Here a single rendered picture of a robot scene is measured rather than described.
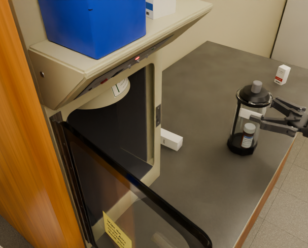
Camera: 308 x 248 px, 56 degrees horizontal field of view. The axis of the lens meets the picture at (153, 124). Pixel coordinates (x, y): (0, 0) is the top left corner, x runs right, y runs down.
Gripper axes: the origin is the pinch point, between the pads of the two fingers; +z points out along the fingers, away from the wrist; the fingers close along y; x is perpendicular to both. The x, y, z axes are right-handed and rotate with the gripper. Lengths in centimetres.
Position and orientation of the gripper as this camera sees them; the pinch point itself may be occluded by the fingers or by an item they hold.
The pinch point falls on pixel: (252, 106)
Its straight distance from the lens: 98.2
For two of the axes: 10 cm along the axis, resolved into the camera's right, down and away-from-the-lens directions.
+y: -5.6, 5.4, -6.4
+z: -8.3, -3.5, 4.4
